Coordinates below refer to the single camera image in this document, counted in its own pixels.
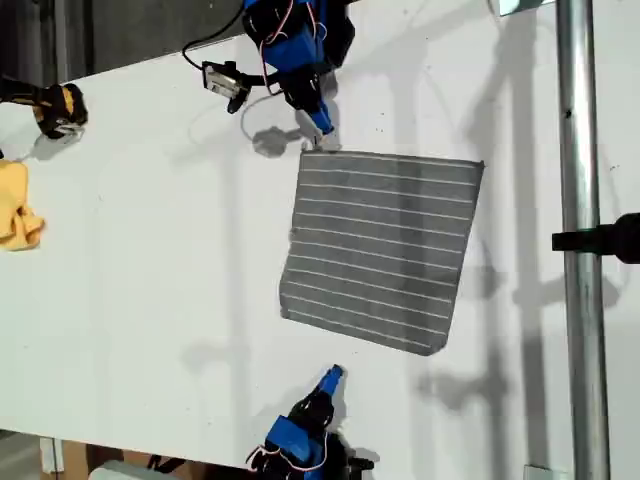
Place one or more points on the grey white-striped towel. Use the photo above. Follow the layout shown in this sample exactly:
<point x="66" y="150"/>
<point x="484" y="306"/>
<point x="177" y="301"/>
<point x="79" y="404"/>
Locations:
<point x="380" y="250"/>

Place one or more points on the white plastic container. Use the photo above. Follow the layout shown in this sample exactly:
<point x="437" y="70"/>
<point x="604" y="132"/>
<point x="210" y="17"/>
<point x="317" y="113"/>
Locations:
<point x="120" y="472"/>

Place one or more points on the brown cardboard box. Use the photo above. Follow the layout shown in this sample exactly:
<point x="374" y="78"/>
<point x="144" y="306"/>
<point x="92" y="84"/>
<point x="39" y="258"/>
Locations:
<point x="75" y="457"/>

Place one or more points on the white table leg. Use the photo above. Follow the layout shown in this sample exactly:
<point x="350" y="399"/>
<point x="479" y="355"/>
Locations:
<point x="50" y="455"/>

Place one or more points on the black clamp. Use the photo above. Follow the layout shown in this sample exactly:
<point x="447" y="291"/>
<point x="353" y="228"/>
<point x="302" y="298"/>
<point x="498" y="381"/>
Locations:
<point x="600" y="240"/>

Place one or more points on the yellow cloth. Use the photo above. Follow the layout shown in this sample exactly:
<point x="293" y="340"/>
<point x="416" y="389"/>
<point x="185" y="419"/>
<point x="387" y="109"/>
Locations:
<point x="15" y="210"/>

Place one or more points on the black camera stalk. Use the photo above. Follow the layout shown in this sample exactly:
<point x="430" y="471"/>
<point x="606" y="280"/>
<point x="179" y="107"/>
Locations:
<point x="262" y="79"/>

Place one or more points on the black camera box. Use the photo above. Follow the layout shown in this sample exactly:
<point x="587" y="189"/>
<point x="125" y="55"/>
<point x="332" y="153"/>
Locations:
<point x="222" y="82"/>
<point x="360" y="457"/>

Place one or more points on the steel post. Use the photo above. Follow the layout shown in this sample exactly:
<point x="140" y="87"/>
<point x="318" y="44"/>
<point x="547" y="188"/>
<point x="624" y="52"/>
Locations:
<point x="580" y="300"/>

